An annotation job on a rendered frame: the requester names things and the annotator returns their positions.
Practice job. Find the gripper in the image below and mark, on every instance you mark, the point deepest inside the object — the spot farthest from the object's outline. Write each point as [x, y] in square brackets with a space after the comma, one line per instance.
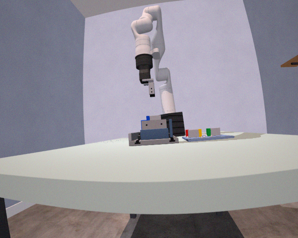
[143, 58]

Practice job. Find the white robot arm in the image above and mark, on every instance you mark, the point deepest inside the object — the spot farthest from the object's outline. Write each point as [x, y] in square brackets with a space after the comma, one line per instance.
[144, 25]

